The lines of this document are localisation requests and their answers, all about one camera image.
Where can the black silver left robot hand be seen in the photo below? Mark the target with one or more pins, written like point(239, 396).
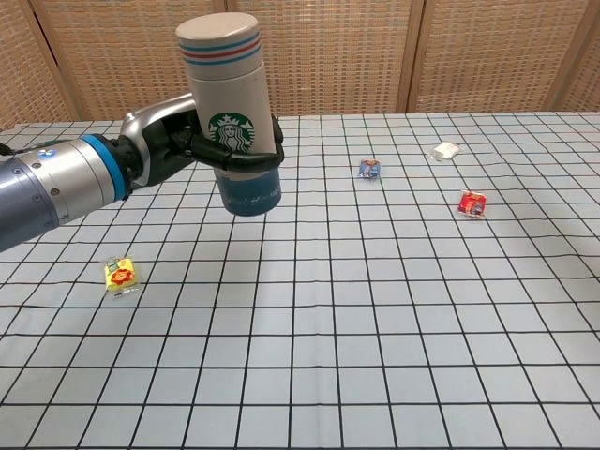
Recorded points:
point(159, 140)

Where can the white blue Starbucks thermos bottle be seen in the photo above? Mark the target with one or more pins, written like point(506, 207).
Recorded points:
point(225, 94)

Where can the white snack packet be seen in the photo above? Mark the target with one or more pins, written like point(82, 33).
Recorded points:
point(445, 150)

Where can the blue snack packet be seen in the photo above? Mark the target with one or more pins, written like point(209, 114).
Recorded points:
point(370, 169)

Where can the grid-patterned light blue tablecloth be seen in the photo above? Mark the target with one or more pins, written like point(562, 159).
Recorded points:
point(300, 328)

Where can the yellow flower-print snack packet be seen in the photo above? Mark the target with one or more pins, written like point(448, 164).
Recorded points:
point(121, 276)

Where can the woven wooden screen panel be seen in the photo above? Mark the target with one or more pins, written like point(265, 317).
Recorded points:
point(586, 89)
point(337, 56)
point(117, 56)
point(492, 56)
point(23, 70)

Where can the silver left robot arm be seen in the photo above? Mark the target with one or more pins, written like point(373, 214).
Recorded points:
point(51, 187)

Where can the red snack packet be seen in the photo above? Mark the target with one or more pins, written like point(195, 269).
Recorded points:
point(473, 204)

